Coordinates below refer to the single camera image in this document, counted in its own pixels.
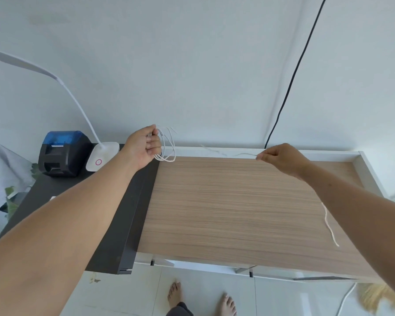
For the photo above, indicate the person's right fingers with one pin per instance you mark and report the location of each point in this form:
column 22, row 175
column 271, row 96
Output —
column 264, row 155

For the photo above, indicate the green plant leaves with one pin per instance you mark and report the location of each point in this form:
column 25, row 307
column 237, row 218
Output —
column 11, row 204

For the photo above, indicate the straw broom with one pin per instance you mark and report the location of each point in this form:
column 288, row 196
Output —
column 377, row 296

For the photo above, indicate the wooden desk with white frame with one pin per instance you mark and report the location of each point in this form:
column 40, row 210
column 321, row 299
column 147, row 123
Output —
column 237, row 207

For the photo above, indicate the white desk lamp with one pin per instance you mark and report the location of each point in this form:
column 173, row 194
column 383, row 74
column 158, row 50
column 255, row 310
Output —
column 102, row 156

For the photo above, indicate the person's left hand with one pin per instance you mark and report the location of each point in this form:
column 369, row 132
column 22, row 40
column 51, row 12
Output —
column 138, row 148

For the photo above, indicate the person's right forearm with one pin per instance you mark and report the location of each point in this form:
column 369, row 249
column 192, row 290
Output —
column 365, row 213

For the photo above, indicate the person's left fingers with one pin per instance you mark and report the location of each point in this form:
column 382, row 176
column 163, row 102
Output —
column 154, row 144

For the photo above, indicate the person's foot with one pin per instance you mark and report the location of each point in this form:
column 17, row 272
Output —
column 227, row 306
column 175, row 294

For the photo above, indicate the black side table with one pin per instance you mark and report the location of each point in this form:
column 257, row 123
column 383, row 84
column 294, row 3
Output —
column 125, row 227

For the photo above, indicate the dark trouser leg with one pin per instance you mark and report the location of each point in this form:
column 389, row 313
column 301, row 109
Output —
column 180, row 310

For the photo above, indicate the person's left foot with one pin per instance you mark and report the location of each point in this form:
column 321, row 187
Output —
column 175, row 294

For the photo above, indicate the person's right foot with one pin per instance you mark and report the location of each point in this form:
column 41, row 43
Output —
column 227, row 306

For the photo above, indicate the grey cloth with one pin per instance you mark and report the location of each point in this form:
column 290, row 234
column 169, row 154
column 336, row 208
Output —
column 3, row 174

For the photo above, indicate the person's right hand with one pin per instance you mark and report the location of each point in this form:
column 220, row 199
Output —
column 284, row 159

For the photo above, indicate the person's left forearm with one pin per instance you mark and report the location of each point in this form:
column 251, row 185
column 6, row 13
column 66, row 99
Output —
column 62, row 227

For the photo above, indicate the black and blue receipt printer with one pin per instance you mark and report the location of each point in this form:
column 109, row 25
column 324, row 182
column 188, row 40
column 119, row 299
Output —
column 64, row 154

